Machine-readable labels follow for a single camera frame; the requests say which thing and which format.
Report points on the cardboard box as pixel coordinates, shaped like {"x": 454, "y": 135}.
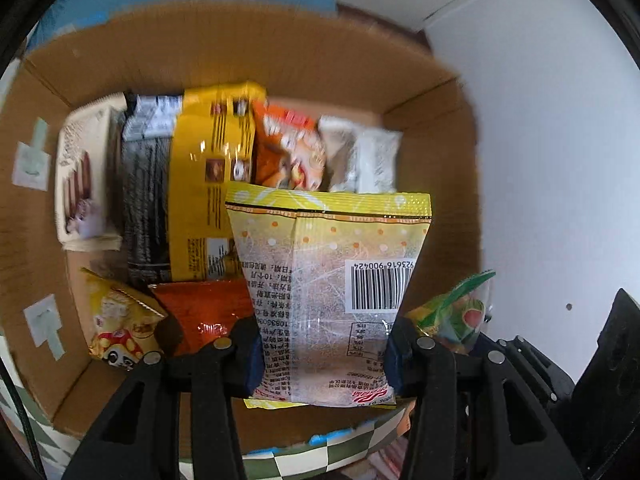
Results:
{"x": 300, "y": 60}

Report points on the dark red snack packet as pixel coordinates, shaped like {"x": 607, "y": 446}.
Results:
{"x": 205, "y": 310}

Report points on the green clear candy packet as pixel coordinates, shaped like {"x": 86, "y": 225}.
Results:
{"x": 450, "y": 315}

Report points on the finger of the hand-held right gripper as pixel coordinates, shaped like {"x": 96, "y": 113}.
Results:
{"x": 542, "y": 370}

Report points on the green white checkered mat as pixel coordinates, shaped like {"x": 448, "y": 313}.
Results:
{"x": 300, "y": 460}

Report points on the black snack packet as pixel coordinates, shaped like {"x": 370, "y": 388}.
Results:
{"x": 145, "y": 210}

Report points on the yellow panda snack packet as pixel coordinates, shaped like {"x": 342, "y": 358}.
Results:
{"x": 117, "y": 325}

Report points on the orange snack packet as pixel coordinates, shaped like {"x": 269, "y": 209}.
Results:
{"x": 285, "y": 145}

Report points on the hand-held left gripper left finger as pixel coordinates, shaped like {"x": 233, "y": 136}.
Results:
{"x": 254, "y": 365}

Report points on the long yellow snack packet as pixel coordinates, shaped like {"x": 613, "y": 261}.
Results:
{"x": 200, "y": 185}

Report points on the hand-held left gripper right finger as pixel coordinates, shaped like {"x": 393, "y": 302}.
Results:
{"x": 395, "y": 362}

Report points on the white snack packet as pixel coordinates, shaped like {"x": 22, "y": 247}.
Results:
{"x": 370, "y": 160}

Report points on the white chocolate stick box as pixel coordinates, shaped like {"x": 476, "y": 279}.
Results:
{"x": 80, "y": 185}

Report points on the pale yellow clear snack packet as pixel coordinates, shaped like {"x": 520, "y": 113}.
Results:
{"x": 325, "y": 270}

